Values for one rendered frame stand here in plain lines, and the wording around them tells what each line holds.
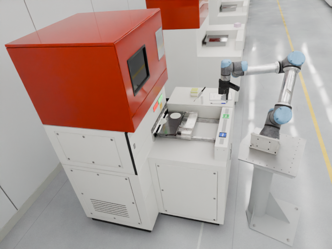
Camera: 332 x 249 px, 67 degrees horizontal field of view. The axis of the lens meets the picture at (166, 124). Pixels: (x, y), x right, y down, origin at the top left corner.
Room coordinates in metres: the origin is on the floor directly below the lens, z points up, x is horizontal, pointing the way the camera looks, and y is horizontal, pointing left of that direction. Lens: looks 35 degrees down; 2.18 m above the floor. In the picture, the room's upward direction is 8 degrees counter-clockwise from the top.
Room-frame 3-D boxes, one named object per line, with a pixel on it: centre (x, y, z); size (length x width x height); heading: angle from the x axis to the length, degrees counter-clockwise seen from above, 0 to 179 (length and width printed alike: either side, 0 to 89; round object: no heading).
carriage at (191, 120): (1.81, -0.21, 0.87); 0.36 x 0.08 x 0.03; 159
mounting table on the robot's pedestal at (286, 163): (1.43, -0.79, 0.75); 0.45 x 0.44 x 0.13; 53
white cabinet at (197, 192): (1.85, -0.28, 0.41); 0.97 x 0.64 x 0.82; 159
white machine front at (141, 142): (1.71, 0.12, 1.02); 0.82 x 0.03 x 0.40; 159
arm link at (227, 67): (1.74, -0.51, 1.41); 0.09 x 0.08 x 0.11; 83
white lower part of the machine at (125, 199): (1.83, 0.44, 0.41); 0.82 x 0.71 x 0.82; 159
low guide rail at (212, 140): (1.68, -0.17, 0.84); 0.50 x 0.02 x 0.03; 69
